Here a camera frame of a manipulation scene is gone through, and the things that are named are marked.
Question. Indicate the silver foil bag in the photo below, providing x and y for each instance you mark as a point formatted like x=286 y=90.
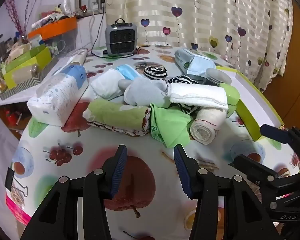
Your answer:
x=66 y=3

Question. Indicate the round green lidded container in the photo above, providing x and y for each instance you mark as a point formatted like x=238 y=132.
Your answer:
x=231 y=95

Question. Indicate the green cardboard box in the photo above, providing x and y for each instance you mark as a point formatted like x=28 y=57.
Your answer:
x=22 y=68
x=32 y=51

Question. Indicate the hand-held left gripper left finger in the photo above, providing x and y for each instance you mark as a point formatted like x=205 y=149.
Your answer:
x=118 y=170

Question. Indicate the white box yellow-green rim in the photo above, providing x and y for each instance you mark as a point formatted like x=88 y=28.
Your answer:
x=252 y=97

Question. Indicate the black white zigzag tray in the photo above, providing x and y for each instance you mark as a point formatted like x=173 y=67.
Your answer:
x=32 y=83

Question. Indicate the white blue tissue pack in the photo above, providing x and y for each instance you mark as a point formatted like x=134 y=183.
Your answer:
x=55 y=97

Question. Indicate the white towel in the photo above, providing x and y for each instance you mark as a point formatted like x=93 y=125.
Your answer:
x=197 y=95

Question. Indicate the large striped sock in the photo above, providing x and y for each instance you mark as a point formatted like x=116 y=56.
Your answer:
x=182 y=80

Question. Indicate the grey portable heater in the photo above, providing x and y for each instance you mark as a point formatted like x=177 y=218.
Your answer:
x=121 y=40

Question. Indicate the striped heart print curtain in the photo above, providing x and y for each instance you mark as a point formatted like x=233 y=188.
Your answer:
x=215 y=17

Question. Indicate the small striped sock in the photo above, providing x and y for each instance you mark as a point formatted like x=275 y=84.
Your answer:
x=155 y=72

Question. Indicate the purple decorative branches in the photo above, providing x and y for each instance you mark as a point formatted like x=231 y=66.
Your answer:
x=15 y=17

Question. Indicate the food print tablecloth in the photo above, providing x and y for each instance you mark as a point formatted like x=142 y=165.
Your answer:
x=95 y=142

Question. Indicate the pile of assorted packets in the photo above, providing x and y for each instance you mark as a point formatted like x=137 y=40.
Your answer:
x=52 y=16

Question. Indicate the grey translucent round container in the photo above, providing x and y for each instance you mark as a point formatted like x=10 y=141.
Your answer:
x=217 y=76

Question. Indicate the white paper roll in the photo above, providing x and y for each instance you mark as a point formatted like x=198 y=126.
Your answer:
x=75 y=56

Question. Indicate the green apple print towel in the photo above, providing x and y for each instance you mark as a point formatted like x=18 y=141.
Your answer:
x=110 y=115

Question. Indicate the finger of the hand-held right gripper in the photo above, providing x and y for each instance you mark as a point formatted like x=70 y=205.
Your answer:
x=252 y=167
x=275 y=132

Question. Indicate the beige towel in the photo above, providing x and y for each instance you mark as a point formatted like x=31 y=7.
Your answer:
x=205 y=127

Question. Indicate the grey sock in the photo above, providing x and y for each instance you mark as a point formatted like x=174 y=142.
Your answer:
x=142 y=92

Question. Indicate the green cloth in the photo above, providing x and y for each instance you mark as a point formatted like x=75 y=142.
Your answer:
x=170 y=127

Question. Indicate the clear container orange lid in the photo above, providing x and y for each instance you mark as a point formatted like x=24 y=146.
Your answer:
x=57 y=27

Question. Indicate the dark glass jar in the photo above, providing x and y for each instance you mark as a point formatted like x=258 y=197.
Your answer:
x=0 y=51

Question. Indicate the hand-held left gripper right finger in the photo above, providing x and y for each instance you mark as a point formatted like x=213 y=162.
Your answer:
x=182 y=172

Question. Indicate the black binder clip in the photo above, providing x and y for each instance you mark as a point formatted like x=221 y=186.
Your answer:
x=9 y=180

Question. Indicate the wet wipes pack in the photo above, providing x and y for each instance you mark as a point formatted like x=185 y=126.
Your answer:
x=183 y=57

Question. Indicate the white sock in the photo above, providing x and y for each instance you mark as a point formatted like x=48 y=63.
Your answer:
x=106 y=85

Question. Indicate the light blue plastic package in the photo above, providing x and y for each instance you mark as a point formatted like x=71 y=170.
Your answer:
x=202 y=65

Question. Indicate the stack of blue face masks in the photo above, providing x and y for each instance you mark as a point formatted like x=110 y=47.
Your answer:
x=127 y=71

